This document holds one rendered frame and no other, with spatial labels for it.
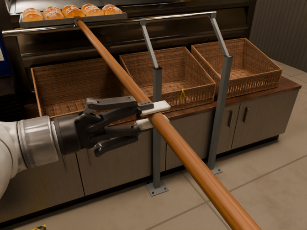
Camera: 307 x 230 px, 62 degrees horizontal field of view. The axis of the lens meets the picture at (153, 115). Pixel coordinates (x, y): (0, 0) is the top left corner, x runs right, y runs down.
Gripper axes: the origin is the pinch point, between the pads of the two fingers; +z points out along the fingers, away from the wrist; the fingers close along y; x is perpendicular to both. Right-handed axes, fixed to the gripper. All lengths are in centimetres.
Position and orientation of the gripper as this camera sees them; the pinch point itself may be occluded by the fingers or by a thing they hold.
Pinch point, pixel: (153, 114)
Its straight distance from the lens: 56.3
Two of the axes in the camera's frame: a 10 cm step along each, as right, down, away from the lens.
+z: 9.2, -2.1, 3.4
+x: 4.0, 5.0, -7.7
